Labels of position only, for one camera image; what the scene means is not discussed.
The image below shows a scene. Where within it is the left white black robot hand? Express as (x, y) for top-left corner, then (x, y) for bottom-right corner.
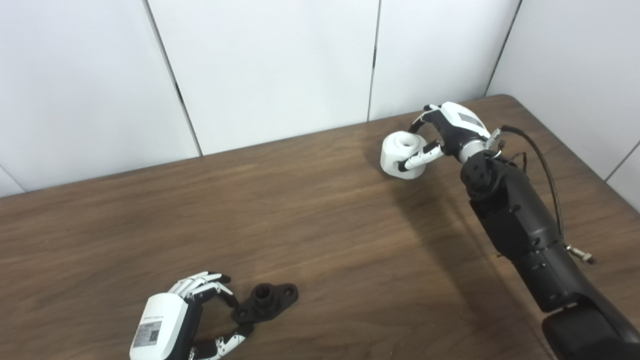
(129, 271), (253, 360)

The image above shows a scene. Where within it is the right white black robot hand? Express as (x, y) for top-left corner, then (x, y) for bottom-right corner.
(397, 102), (492, 172)

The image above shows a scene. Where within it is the round white plastic piece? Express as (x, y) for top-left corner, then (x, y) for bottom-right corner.
(380, 131), (429, 180)

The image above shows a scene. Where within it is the black flanged holder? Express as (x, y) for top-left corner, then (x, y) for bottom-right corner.
(231, 282), (300, 324)

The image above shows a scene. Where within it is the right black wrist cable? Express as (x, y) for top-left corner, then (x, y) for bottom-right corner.
(492, 125), (597, 265)

